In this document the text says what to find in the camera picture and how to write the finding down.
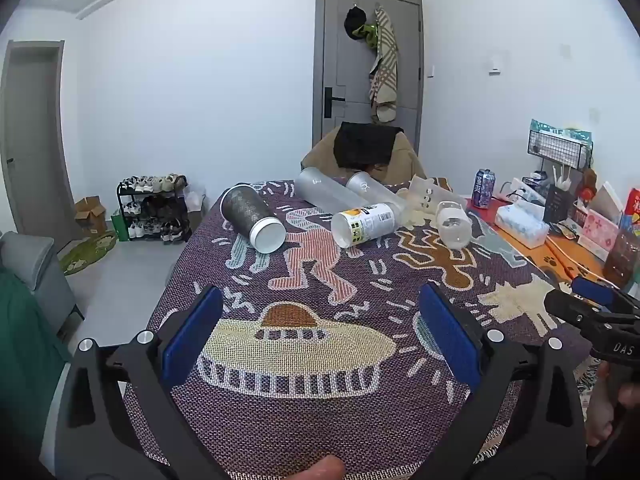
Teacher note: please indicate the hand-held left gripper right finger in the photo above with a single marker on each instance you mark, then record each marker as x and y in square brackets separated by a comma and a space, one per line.
[450, 337]

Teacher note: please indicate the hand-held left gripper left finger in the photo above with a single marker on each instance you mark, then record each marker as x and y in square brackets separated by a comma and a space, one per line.
[192, 337]

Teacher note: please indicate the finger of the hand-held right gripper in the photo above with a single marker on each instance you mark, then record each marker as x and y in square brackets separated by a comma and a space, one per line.
[592, 290]
[570, 307]

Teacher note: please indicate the dark grey glitter cup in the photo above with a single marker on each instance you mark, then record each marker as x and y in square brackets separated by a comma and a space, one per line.
[245, 210]

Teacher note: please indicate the clear cup with dark print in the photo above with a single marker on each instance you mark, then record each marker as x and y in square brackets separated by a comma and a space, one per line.
[422, 200]

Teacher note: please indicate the person's right hand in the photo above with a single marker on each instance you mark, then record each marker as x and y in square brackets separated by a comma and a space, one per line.
[599, 410]

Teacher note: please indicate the person's left hand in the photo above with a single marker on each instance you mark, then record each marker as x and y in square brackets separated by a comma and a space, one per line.
[325, 470]

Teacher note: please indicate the orange desk mat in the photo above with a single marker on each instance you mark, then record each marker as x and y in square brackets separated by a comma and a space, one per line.
[575, 260]

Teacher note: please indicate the brown transparent container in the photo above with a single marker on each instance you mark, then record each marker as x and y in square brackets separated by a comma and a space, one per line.
[622, 257]

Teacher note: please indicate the pink floral box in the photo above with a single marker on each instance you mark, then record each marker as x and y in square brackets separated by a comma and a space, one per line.
[599, 232]

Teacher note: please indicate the black card box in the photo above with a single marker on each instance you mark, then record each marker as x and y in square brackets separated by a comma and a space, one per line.
[559, 205]

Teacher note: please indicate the red package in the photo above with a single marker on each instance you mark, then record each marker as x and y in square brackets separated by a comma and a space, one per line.
[634, 205]

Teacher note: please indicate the tissue box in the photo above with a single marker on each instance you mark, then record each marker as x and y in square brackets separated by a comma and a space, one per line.
[522, 225]

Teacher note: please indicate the purple printed blanket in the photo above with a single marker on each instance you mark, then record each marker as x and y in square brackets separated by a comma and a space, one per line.
[310, 310]

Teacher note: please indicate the white power strip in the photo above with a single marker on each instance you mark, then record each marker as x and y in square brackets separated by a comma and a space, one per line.
[522, 191]

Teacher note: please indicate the green bag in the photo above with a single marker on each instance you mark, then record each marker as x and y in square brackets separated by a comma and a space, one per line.
[119, 227]

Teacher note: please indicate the green floor mat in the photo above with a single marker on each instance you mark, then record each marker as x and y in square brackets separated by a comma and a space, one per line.
[87, 255]

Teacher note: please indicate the group of shoes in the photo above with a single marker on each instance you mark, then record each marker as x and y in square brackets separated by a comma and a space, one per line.
[155, 207]

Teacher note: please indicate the white plastic bag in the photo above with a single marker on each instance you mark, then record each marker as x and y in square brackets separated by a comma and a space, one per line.
[196, 196]

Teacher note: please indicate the white labelled bottle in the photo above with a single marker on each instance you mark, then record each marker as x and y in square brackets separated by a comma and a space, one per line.
[365, 222]

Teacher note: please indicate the black shoe rack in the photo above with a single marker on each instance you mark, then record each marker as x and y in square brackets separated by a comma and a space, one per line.
[120, 210]

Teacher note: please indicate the blue drink can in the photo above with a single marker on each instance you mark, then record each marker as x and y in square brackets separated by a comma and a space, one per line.
[483, 189]

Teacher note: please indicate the cardboard box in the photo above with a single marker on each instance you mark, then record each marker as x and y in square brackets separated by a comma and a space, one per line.
[91, 215]

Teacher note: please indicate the teal package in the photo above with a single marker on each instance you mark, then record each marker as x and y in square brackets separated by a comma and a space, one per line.
[560, 130]

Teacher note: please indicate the frosted clear bottle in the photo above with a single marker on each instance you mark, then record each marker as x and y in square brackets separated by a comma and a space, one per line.
[372, 189]

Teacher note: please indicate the green cloth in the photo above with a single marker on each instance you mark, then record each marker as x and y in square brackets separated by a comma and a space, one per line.
[25, 360]

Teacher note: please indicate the grey sofa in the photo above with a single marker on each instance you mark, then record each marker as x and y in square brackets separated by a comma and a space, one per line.
[35, 270]

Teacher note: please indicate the tan chair with black cloth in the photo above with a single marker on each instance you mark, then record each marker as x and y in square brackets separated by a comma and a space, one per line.
[407, 160]

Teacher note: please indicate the frosted grey bottle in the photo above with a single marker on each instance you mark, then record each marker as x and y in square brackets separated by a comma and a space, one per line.
[320, 187]

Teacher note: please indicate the black cloth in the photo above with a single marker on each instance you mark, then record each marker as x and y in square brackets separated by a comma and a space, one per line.
[362, 145]

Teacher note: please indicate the grey side door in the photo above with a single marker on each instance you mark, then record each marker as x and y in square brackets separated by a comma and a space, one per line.
[35, 150]

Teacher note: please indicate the plaid scarf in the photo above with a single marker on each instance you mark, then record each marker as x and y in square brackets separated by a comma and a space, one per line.
[386, 70]

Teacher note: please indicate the green hanging item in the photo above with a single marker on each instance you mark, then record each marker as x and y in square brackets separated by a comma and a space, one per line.
[369, 35]

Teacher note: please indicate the black hat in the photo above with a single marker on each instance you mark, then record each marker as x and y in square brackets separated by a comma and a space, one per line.
[353, 20]

